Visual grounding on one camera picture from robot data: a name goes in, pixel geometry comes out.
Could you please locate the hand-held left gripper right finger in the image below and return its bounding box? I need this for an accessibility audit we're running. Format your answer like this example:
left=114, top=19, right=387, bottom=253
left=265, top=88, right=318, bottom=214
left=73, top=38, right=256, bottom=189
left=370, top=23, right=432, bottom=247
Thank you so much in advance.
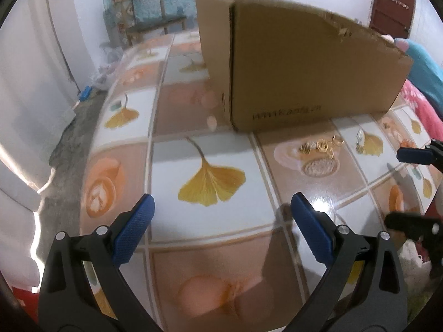
left=290, top=194, right=408, bottom=332

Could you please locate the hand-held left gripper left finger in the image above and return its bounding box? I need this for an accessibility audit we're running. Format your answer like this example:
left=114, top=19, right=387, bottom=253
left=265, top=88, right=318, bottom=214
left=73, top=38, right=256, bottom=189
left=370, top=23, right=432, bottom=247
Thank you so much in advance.
left=38, top=194, right=163, bottom=332

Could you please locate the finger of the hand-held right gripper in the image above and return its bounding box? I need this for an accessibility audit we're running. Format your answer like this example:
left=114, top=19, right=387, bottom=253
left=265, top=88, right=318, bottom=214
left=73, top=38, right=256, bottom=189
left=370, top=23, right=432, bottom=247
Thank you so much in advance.
left=397, top=139, right=443, bottom=173
left=385, top=212, right=443, bottom=279

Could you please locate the cluster of gold rings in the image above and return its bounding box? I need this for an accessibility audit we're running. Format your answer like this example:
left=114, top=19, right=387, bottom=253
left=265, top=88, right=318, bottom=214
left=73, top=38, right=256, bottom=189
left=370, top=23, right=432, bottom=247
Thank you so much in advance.
left=298, top=134, right=344, bottom=158

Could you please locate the brown cardboard box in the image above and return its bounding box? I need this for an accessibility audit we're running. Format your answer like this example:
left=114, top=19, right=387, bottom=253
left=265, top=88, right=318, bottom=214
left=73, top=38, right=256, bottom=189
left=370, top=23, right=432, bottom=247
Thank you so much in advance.
left=195, top=0, right=414, bottom=133

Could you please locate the white fluffy blanket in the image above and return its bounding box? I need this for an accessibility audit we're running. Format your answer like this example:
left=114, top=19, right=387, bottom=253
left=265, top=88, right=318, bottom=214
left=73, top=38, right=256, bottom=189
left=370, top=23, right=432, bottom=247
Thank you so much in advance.
left=398, top=238, right=437, bottom=319

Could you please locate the pink floral blanket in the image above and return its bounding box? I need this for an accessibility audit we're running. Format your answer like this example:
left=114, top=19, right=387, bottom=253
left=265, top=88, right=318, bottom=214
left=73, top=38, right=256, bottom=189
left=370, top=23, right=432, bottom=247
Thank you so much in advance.
left=400, top=78, right=443, bottom=142

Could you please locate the teal pillow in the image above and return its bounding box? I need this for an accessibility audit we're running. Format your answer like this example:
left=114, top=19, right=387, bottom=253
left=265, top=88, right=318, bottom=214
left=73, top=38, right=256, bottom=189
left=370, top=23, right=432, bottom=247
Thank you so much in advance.
left=386, top=35, right=443, bottom=118

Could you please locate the dark brown door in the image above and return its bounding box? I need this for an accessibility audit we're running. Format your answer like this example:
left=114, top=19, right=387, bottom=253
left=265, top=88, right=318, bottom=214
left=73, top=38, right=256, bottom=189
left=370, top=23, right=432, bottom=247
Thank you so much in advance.
left=369, top=0, right=418, bottom=40

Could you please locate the clear plastic bag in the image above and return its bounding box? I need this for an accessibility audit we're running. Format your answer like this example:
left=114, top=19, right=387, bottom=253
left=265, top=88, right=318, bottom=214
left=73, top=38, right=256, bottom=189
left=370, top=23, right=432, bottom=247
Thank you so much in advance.
left=92, top=41, right=122, bottom=87

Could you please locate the white curtain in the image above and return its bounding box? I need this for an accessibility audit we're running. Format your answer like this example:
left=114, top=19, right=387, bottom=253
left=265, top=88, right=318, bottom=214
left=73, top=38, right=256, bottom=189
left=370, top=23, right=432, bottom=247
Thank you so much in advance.
left=0, top=0, right=89, bottom=284

